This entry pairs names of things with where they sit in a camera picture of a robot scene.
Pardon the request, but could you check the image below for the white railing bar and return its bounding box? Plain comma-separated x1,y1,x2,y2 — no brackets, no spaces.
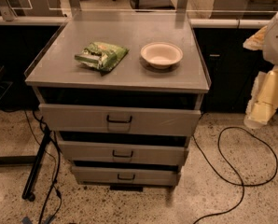
0,16,270,29

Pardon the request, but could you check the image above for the black floor cable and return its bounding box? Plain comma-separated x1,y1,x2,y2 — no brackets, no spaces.
191,126,278,224
23,109,63,224

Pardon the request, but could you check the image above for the black stand leg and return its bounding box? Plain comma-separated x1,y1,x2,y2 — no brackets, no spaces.
21,126,50,202

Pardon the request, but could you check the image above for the green snack bag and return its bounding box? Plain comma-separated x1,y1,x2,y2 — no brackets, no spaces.
75,42,129,73

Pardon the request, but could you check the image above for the black floor cable right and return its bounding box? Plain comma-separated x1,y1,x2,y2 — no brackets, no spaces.
191,126,278,224

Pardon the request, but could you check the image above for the grey top drawer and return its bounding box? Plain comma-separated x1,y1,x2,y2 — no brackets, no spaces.
39,104,201,136

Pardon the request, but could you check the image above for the grey drawer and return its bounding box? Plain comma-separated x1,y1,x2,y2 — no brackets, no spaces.
39,104,201,136
72,161,180,187
58,132,188,166

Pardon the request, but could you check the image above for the black floor cable left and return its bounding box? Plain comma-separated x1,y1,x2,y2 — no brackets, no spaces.
23,109,63,224

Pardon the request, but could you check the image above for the grey bottom drawer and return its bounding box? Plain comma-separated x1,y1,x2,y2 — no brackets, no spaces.
72,161,180,187

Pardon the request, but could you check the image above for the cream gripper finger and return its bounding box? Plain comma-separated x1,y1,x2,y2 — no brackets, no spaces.
243,103,275,129
243,26,267,50

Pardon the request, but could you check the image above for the grey drawer cabinet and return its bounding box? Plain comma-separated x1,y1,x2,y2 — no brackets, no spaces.
24,10,212,192

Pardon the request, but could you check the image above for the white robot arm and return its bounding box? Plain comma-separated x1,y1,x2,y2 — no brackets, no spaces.
243,12,278,129

